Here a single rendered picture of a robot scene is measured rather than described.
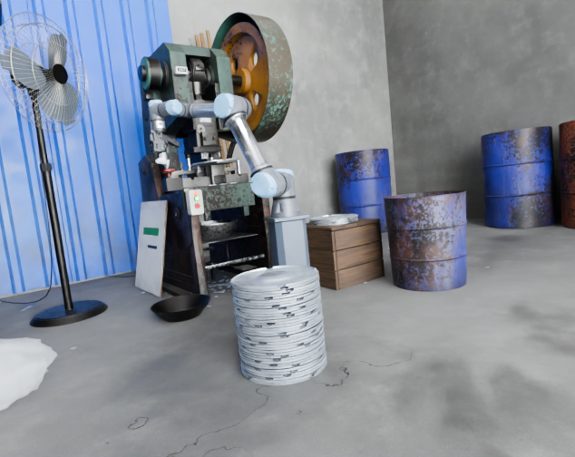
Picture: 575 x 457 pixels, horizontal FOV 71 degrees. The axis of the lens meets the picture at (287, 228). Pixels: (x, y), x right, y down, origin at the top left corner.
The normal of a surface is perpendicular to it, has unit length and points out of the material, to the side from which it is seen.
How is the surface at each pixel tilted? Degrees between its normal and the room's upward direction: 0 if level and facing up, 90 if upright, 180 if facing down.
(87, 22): 90
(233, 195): 90
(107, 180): 90
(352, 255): 90
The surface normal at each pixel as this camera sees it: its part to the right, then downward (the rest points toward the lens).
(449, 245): 0.19, 0.12
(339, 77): 0.59, 0.03
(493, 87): -0.80, 0.15
